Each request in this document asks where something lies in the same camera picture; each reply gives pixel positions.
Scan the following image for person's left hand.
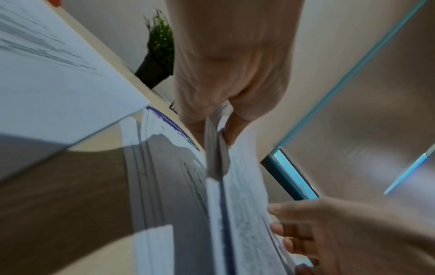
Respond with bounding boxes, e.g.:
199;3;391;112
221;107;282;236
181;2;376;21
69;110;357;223
165;0;304;146

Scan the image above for person's right hand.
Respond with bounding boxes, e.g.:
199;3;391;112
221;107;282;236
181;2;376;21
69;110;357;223
268;196;435;275

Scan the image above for bundle of printed paper sheets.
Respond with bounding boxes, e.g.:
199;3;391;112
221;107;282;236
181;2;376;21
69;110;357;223
203;103;298;275

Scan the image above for green artificial plant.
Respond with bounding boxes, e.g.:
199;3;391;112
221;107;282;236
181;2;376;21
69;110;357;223
143;9;176;73

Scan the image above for black plant pot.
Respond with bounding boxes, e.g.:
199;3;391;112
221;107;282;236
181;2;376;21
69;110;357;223
134;51;174;90

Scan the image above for frosted glass partition panel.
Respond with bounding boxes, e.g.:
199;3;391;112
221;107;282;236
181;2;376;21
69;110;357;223
273;0;435;201

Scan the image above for printed papers with blue header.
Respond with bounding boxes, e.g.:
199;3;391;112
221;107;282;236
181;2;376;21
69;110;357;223
120;105;218;275

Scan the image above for white printed paper sheet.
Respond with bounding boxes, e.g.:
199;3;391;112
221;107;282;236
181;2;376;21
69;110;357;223
0;0;152;184

